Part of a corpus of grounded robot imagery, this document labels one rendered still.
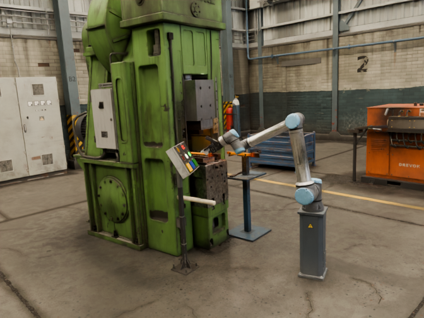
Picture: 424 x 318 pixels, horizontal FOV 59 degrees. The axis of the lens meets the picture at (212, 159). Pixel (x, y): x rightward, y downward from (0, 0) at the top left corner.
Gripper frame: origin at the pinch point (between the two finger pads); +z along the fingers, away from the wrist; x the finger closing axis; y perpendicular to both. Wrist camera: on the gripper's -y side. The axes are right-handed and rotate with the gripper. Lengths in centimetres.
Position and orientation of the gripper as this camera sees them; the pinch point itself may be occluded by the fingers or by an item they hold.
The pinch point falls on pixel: (200, 151)
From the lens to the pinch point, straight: 339.9
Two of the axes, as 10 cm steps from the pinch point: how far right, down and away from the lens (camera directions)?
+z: -8.2, 5.0, 2.7
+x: 2.0, -1.9, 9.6
